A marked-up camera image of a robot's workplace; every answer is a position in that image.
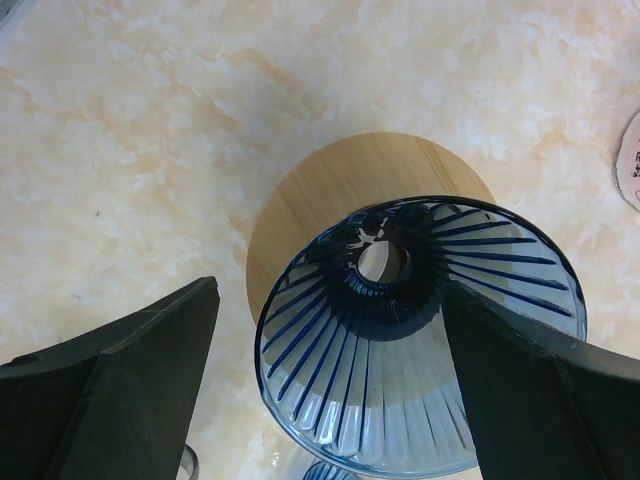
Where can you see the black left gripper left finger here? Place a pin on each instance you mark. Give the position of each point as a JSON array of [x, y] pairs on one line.
[[115, 402]]

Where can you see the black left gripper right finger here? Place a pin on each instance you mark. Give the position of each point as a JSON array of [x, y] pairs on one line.
[[541, 404]]

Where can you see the blue glass dripper cone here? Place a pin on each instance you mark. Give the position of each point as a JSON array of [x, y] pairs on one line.
[[351, 353], [326, 471]]

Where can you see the white toilet paper roll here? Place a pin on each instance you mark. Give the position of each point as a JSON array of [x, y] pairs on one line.
[[627, 163]]

